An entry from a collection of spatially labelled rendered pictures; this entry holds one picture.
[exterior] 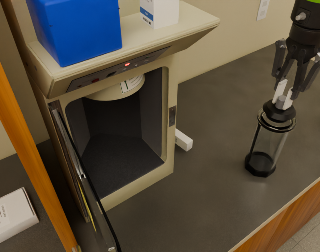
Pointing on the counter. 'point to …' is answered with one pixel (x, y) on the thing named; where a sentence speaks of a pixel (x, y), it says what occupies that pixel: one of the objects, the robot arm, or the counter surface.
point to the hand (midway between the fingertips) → (284, 95)
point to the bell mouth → (118, 90)
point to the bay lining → (120, 115)
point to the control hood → (83, 70)
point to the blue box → (76, 28)
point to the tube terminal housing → (168, 70)
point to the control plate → (114, 70)
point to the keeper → (172, 116)
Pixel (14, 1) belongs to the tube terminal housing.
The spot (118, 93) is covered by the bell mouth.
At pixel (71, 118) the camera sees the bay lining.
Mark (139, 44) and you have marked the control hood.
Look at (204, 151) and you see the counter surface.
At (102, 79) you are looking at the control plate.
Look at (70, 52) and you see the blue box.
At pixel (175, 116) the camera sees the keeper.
